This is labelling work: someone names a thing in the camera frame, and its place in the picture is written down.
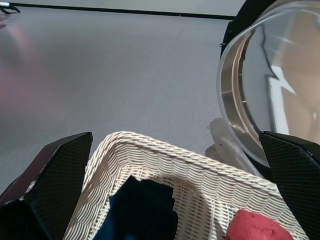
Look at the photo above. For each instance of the coral red cloth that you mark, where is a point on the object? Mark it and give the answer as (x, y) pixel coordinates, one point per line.
(252, 227)

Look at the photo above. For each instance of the navy blue cloth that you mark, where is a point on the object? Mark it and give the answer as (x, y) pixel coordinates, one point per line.
(140, 212)

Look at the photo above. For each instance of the round glass washing machine door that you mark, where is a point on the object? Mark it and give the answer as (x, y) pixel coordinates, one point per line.
(250, 100)

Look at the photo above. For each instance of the pale woven basket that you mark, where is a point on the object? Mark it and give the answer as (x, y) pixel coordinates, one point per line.
(175, 162)

